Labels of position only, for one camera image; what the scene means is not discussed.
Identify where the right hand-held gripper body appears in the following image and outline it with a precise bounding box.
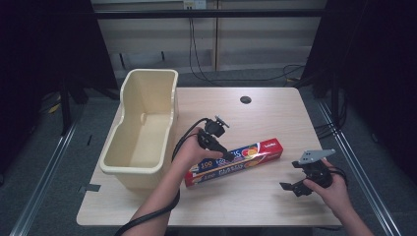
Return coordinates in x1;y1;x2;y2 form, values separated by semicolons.
291;148;337;198

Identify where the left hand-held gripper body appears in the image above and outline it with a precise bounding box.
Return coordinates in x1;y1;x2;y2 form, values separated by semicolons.
197;114;231;149

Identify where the long red cardboard box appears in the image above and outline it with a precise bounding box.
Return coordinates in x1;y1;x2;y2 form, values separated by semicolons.
183;137;284;189

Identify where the person's right hand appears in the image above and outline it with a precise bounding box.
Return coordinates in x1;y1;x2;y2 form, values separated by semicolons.
302;158;354;220

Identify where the person's left hand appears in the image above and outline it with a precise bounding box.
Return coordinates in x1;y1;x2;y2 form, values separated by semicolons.
171;126;224;172

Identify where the cream plastic bin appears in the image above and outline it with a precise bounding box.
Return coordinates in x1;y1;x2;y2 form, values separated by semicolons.
98;68;180;192

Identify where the black curtain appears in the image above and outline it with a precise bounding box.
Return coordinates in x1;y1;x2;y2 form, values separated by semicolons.
0;0;119;176
293;0;417;186

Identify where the grey floor tape piece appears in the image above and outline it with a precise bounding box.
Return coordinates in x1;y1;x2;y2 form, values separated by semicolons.
78;183;102;194

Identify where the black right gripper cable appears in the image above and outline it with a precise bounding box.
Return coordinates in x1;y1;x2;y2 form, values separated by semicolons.
328;165;349;187

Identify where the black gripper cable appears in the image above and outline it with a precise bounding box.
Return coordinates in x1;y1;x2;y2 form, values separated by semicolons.
113;117;210;236
328;165;349;187

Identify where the metal floor rail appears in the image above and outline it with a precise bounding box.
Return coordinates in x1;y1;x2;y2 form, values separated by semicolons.
9;119;81;236
317;99;403;236

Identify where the black floor cable bundle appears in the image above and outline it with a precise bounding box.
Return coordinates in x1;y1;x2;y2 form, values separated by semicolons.
313;94;348;141

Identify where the black wall cable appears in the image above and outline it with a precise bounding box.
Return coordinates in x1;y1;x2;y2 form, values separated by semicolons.
188;17;307;84

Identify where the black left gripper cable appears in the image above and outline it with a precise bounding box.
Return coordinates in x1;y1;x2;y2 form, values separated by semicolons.
113;117;210;236

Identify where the black horizontal frame bar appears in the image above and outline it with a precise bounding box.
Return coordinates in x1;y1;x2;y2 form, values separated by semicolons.
93;8;327;20

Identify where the white wall power outlet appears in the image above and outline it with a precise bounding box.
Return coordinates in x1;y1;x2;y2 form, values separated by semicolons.
183;0;208;10

